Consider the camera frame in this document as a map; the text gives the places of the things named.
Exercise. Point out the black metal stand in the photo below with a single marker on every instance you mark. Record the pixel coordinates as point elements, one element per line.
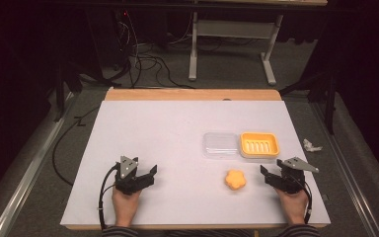
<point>329,98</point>
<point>60,89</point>

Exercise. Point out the orange flower-shaped soap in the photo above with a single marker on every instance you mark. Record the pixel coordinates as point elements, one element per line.
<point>235,179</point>

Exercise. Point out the person's right hand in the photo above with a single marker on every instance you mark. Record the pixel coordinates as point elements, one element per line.
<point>295,205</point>

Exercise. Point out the person's left hand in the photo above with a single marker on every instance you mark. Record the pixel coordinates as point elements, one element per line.
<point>125,205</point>

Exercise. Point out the person's striped shirt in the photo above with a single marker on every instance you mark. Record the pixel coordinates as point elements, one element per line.
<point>207,234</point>

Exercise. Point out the white metal desk frame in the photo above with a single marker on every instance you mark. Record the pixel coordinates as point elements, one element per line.
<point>233,29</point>

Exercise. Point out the crumpled white paper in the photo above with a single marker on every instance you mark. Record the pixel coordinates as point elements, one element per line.
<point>311,145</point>

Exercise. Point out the clear plastic soap dish lid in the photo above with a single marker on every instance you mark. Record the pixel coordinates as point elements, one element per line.
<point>220,144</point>

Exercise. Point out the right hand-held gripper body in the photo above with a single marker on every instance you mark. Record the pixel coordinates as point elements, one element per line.
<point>292,177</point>

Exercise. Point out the white table mat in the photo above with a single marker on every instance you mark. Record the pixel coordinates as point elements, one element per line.
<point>171,144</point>

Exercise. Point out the yellow soap dish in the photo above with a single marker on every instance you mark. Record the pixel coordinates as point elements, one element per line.
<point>260,144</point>

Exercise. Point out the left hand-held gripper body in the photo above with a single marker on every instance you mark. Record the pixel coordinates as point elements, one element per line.
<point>125,168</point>

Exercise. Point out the aluminium floor rail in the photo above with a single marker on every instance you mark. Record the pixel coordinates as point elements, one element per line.
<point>345,171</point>
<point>29,174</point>

